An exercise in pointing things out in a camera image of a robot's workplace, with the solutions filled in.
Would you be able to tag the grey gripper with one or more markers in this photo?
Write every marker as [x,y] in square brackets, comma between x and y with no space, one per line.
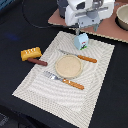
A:
[85,19]

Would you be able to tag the light blue milk carton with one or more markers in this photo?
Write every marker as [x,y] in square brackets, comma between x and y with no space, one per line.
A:
[81,41]

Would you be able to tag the yellow toy bread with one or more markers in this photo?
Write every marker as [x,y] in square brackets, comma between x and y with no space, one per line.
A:
[31,53]

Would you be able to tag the red-brown sausage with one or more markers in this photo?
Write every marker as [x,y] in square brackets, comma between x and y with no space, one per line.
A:
[36,61]

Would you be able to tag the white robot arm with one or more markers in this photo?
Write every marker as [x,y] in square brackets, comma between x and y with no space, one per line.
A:
[103,7]

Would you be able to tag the pink stove board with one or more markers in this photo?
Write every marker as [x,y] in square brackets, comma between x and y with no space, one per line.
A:
[108,27]

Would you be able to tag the dark grey cooking pot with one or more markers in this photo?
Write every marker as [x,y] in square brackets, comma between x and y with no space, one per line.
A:
[62,4]

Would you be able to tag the beige bowl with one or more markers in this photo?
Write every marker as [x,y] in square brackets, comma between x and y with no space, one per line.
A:
[122,15]

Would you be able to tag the round wooden plate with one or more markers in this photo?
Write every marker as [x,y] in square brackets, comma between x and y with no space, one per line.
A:
[69,66]

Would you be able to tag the beige woven placemat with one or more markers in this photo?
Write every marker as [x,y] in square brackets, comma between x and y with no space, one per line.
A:
[64,101]

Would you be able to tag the knife with orange handle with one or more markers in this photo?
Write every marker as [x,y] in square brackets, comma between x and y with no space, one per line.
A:
[80,56]

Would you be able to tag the fork with orange handle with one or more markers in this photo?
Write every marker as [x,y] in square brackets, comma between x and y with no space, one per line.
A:
[54,77]

